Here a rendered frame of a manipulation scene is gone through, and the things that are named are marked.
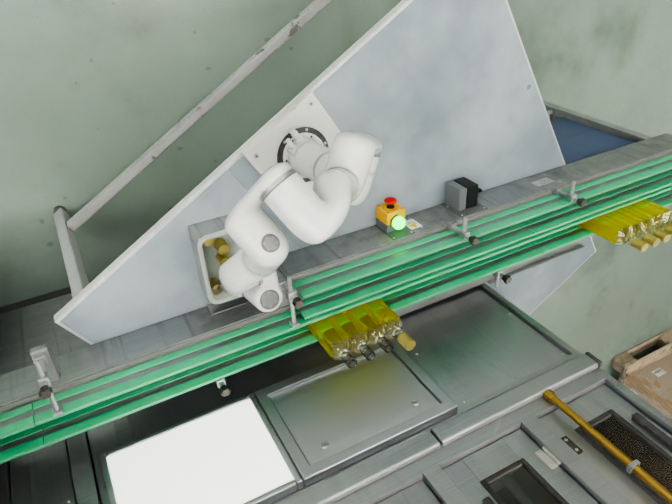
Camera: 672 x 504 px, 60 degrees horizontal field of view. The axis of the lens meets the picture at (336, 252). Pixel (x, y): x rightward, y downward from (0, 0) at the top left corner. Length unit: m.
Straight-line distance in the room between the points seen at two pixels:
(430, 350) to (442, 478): 0.48
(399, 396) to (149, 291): 0.76
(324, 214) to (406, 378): 0.78
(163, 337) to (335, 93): 0.83
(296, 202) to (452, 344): 0.98
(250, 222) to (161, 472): 0.74
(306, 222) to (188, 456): 0.79
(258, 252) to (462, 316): 1.04
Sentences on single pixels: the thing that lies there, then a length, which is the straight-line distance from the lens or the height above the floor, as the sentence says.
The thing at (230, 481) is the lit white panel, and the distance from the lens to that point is 1.55.
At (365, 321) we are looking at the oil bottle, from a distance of 1.70.
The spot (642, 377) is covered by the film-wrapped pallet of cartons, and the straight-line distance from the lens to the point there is 5.38.
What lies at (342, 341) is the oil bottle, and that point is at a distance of 1.64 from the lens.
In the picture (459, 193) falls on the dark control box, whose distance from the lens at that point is 1.96.
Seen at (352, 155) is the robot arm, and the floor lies 1.19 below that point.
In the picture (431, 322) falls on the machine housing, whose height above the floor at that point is 0.95.
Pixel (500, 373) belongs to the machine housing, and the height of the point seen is 1.25.
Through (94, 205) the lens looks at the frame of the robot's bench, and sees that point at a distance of 2.17.
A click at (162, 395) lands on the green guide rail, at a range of 1.67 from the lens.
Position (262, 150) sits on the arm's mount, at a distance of 1.57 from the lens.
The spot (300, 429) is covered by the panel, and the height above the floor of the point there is 1.17.
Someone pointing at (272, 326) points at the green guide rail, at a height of 0.92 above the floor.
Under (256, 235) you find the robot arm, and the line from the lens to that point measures 1.14.
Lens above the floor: 2.19
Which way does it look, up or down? 50 degrees down
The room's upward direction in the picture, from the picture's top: 134 degrees clockwise
